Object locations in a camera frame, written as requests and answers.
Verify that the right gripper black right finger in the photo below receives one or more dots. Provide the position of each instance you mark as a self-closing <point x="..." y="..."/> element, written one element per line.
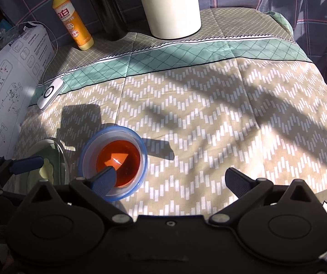
<point x="250" y="193"/>

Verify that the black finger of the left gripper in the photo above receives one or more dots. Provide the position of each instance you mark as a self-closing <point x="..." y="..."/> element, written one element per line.
<point x="10" y="166"/>

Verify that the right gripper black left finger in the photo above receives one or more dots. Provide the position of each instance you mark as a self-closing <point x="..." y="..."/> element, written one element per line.
<point x="92" y="194"/>

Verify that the blue rimmed plastic bowl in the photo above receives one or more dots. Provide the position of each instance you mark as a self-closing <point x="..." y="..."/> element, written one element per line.
<point x="113" y="162"/>

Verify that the yellow flower shaped dish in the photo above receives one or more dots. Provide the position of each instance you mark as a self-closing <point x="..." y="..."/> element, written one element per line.
<point x="47" y="171"/>

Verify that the small white round-button device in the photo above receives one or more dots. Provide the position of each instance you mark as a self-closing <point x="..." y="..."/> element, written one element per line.
<point x="50" y="94"/>

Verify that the white instruction sheet board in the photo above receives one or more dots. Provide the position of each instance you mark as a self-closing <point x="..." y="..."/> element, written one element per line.
<point x="23" y="61"/>

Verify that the patterned beige teal cloth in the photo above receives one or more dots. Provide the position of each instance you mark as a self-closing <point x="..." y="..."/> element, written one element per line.
<point x="239" y="93"/>

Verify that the yellow orange detergent bottle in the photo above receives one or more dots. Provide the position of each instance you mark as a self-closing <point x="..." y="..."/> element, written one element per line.
<point x="73" y="23"/>

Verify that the black thermos bottle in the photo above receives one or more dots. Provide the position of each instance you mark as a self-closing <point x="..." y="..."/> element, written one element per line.
<point x="111" y="18"/>

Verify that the cream white thermos jug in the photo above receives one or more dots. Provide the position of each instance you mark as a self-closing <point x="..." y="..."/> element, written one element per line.
<point x="172" y="19"/>

